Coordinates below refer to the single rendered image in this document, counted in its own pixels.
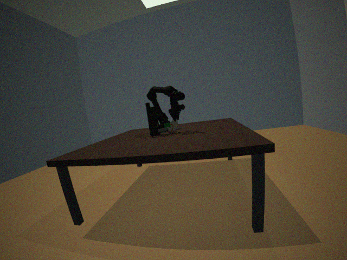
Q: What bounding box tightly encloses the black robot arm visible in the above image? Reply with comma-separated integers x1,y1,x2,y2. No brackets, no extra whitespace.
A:
147,86,185,124

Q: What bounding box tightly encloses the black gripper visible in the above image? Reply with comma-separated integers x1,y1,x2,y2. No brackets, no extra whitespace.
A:
169,101,181,121

